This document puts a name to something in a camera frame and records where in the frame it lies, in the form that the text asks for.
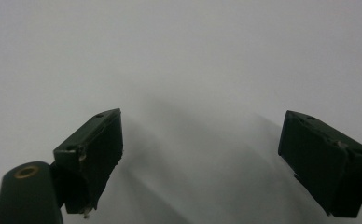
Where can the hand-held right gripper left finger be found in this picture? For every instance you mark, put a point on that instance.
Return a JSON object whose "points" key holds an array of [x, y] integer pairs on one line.
{"points": [[90, 155]]}

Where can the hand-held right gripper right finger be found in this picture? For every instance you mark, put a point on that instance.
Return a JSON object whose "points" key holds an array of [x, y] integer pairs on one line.
{"points": [[320, 160]]}

